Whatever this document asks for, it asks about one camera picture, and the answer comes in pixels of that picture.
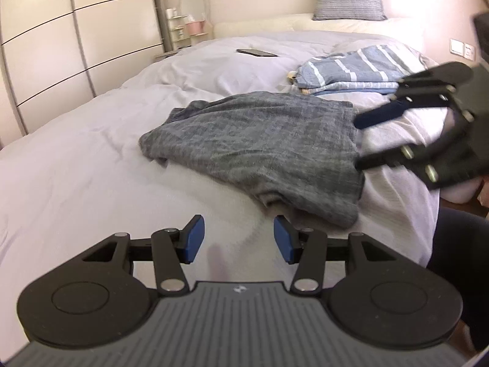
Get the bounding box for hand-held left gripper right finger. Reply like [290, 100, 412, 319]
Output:
[273, 215, 399, 296]

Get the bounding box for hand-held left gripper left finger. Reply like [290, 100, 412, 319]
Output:
[81, 214, 206, 298]

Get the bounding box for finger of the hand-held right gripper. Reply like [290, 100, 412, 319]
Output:
[354, 62, 475, 131]
[355, 114, 471, 192]

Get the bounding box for grey checked garment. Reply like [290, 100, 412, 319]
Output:
[138, 91, 365, 228]

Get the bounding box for white bed sheet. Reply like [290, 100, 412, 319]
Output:
[353, 105, 449, 270]

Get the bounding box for blue striped folded garment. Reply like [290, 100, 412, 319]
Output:
[288, 45, 426, 96]

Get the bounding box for person's leg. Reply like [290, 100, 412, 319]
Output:
[426, 206, 489, 356]

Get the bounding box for black smartphone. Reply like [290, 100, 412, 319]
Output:
[236, 48, 278, 58]

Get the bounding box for cream bed headboard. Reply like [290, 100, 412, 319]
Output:
[212, 13, 426, 46]

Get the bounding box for small white shelf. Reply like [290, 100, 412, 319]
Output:
[155, 8, 213, 60]

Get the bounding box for oval mirror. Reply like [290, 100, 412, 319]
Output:
[179, 0, 211, 35]

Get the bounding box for cream wardrobe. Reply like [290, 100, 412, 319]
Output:
[0, 0, 169, 150]

